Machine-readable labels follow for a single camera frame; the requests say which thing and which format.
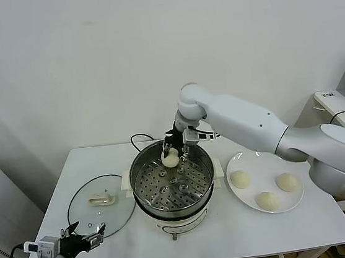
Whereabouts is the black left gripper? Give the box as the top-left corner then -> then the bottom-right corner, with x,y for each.
56,218 -> 110,258

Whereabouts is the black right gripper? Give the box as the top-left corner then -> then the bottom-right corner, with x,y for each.
158,119 -> 193,165

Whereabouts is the white steamed baozi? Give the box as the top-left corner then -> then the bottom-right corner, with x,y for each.
160,148 -> 181,170
274,171 -> 301,194
229,169 -> 252,191
254,190 -> 282,213

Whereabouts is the glass lid with cream handle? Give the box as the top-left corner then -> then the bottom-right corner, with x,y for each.
63,171 -> 140,243

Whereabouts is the perforated steel steamer basket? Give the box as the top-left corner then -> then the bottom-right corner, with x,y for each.
126,134 -> 219,217

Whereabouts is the cream electric cooking pot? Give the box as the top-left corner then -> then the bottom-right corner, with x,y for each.
119,157 -> 231,247

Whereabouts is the white cabinet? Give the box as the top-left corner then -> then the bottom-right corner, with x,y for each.
0,136 -> 51,258

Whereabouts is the white round plate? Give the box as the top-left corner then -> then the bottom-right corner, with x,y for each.
224,145 -> 307,220

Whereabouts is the white side table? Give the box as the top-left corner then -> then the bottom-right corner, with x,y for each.
313,88 -> 345,129

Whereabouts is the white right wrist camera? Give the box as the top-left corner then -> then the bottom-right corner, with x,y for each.
182,125 -> 222,146

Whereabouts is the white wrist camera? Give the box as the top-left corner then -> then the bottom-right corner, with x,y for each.
182,125 -> 222,146
22,234 -> 63,258

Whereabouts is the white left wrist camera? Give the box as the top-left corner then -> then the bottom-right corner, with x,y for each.
22,234 -> 63,258

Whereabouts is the black pot power cord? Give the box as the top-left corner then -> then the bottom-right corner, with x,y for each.
129,131 -> 163,155

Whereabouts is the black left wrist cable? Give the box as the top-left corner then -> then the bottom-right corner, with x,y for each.
7,244 -> 28,258

